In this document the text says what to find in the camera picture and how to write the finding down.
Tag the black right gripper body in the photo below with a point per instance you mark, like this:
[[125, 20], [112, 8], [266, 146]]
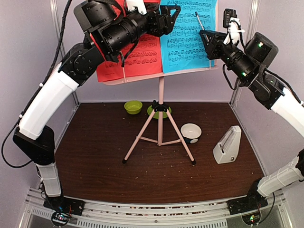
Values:
[[213, 52]]

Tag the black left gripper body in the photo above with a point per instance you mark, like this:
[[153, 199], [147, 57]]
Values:
[[156, 27]]

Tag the blue cloth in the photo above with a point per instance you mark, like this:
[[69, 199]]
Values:
[[183, 48]]

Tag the red sheet music mat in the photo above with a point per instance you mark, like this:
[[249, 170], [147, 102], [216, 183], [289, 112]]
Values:
[[145, 59]]

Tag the pink music stand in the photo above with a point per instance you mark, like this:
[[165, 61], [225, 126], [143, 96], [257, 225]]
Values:
[[160, 107]]

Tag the grey metronome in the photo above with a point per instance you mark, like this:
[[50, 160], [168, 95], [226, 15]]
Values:
[[226, 150]]

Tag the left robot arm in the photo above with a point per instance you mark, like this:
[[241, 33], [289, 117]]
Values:
[[108, 28]]

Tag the green plate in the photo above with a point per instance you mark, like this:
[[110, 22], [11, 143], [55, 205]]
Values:
[[156, 115]]

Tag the small green bowl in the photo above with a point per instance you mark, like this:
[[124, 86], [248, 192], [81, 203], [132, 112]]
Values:
[[133, 106]]

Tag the white bowl dark outside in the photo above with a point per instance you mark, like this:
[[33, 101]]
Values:
[[191, 133]]

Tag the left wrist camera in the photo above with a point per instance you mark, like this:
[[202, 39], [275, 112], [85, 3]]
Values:
[[131, 5]]

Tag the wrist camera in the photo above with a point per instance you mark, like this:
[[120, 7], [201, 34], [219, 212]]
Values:
[[131, 5], [232, 23]]

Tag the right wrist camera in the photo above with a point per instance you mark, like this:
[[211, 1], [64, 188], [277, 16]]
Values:
[[232, 23]]

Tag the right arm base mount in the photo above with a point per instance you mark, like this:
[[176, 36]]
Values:
[[248, 207]]

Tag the aluminium front rail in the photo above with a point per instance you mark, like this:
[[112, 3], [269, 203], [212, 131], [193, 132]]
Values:
[[204, 214]]

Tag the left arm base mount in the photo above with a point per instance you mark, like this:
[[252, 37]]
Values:
[[64, 212]]

